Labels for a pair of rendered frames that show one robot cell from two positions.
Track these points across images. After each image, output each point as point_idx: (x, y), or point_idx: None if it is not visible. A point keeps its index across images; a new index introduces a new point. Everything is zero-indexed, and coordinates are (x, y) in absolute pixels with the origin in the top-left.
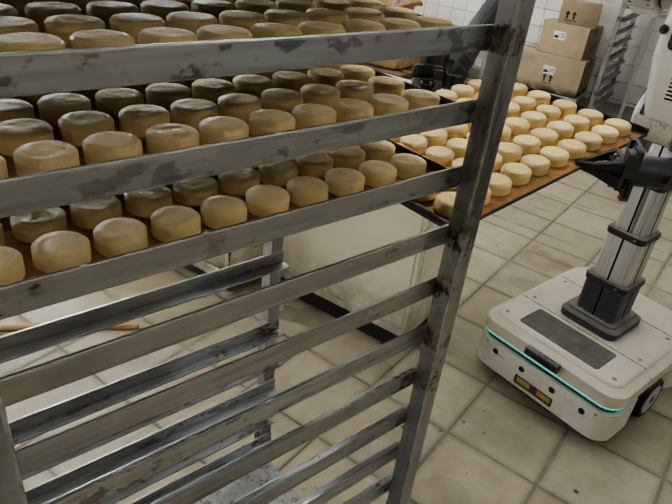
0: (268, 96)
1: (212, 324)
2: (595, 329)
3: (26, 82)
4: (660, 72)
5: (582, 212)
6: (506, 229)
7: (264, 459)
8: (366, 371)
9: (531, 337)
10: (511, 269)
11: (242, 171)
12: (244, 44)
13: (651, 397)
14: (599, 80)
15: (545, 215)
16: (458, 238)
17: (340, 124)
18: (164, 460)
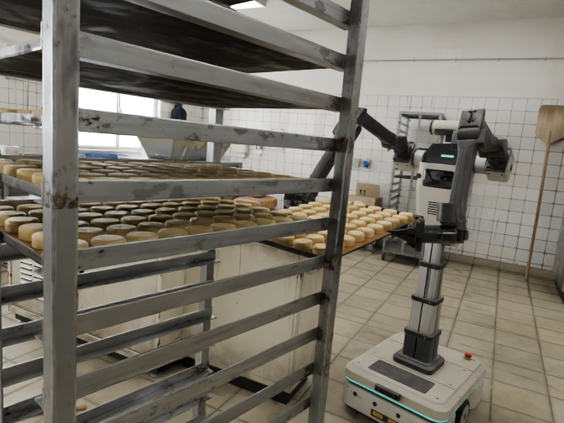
0: (220, 174)
1: (195, 299)
2: (417, 368)
3: (117, 127)
4: (421, 199)
5: (392, 305)
6: (346, 319)
7: (221, 421)
8: (265, 421)
9: (377, 378)
10: (354, 343)
11: (204, 218)
12: (219, 127)
13: (464, 414)
14: None
15: (369, 309)
16: (331, 261)
17: (265, 180)
18: (159, 407)
